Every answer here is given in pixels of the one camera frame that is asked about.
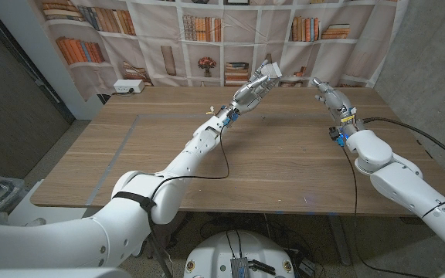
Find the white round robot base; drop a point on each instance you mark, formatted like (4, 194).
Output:
(215, 255)

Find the dark cloth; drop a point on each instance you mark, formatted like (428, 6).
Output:
(178, 231)

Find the grey table leg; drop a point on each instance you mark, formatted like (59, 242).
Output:
(340, 243)

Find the white power outlet box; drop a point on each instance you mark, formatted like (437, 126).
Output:
(128, 85)

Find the printed bookshelf backdrop cloth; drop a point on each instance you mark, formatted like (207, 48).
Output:
(269, 42)

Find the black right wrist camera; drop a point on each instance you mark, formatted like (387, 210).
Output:
(335, 135)

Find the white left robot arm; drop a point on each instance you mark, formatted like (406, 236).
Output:
(91, 231)

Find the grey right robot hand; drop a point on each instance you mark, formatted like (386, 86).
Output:
(336, 102)

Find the pale yellow zip tie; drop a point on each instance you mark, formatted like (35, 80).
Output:
(211, 111)

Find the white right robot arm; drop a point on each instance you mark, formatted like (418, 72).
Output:
(400, 181)

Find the black connector bar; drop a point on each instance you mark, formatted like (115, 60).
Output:
(263, 267)

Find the grey electronics module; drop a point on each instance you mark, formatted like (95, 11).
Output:
(239, 268)

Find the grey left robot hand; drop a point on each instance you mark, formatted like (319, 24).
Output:
(249, 96)

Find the clear bag with black items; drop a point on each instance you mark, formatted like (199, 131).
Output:
(6, 193)

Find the small grey floor device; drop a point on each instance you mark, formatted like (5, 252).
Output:
(306, 267)

